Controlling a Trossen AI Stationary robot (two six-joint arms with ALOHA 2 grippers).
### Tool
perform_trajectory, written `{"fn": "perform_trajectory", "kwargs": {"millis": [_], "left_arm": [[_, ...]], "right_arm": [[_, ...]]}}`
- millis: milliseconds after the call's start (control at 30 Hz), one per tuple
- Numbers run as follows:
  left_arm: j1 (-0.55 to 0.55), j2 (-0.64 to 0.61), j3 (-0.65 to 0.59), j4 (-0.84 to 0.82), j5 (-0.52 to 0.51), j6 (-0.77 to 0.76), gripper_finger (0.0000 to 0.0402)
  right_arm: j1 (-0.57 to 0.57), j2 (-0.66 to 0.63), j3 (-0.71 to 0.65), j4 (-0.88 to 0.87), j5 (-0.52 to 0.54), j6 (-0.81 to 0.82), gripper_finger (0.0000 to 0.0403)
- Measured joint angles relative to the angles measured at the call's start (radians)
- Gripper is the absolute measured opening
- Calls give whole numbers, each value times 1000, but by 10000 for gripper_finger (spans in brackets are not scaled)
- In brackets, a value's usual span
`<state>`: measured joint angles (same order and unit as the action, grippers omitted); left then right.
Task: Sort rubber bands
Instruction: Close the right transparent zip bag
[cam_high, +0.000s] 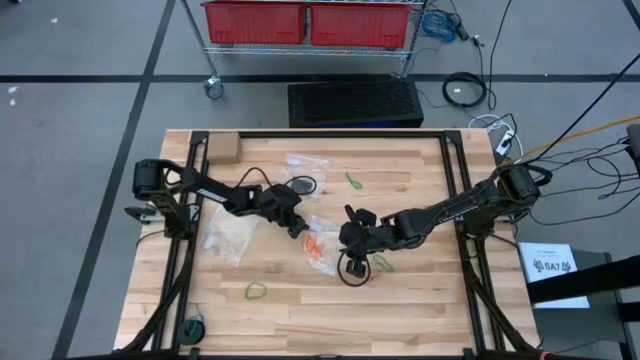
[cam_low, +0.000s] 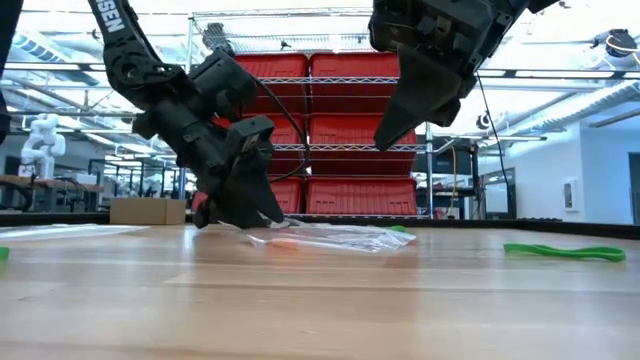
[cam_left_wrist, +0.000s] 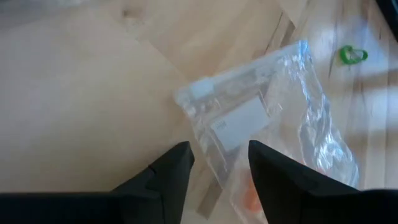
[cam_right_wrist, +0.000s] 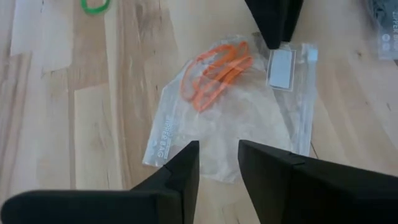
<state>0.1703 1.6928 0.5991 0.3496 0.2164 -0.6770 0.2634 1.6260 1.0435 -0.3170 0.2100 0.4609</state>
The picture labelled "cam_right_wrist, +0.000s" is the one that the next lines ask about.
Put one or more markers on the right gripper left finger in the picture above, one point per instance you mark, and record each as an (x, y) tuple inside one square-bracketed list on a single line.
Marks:
[(109, 208)]

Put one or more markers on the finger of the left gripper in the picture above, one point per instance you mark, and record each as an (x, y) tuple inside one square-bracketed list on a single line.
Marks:
[(290, 15), (267, 18)]

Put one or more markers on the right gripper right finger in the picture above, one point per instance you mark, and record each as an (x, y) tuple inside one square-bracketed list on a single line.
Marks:
[(311, 193)]

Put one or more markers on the clear plastic zip bag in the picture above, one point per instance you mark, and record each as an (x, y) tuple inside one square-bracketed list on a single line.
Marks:
[(387, 34), (248, 124)]

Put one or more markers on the green rubber band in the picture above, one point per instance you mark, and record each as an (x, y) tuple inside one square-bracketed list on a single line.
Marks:
[(93, 11)]

